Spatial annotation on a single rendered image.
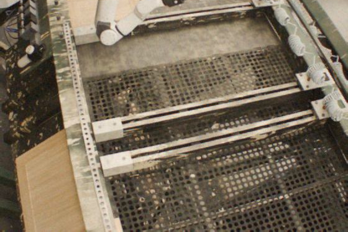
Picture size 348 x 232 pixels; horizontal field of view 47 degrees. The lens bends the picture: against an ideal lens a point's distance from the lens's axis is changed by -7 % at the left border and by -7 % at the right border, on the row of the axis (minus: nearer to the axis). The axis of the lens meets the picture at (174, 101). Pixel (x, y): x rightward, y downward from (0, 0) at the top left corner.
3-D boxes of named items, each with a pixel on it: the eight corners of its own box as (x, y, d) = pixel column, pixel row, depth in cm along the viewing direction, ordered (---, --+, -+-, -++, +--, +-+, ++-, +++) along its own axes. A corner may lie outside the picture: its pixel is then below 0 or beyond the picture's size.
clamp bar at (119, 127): (92, 127, 189) (87, 95, 169) (319, 81, 216) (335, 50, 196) (96, 146, 183) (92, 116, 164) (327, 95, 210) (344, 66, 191)
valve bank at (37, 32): (1, 3, 228) (30, -21, 222) (17, 15, 239) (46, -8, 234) (2, 66, 201) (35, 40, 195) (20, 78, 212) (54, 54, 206)
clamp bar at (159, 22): (73, 35, 221) (69, 1, 202) (273, 5, 248) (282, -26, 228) (76, 48, 216) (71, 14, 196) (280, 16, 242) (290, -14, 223)
